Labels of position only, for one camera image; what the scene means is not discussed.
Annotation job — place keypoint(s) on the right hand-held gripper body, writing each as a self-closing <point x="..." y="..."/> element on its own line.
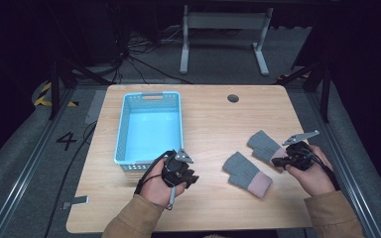
<point x="299" y="155"/>

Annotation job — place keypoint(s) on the person's left hand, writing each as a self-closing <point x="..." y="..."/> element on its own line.
<point x="153" y="188"/>

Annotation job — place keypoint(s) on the person's right hand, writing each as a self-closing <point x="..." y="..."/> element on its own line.
<point x="317" y="180"/>

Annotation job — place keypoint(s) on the white metal table frame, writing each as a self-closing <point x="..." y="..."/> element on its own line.
<point x="225" y="20"/>

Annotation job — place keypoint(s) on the black metal stand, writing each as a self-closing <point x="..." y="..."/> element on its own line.
<point x="55" y="89"/>
<point x="324" y="89"/>

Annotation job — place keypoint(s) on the grey metal floor rail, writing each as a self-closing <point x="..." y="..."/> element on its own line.
<point x="344" y="165"/>
<point x="29" y="165"/>

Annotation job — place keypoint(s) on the grey glove with pink cuff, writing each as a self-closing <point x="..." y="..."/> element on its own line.
<point x="262" y="143"/>
<point x="244" y="172"/>

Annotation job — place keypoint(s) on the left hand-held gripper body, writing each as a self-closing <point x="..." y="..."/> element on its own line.
<point x="172" y="172"/>

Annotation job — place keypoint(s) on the light blue plastic basket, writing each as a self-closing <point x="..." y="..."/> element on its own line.
<point x="149" y="132"/>

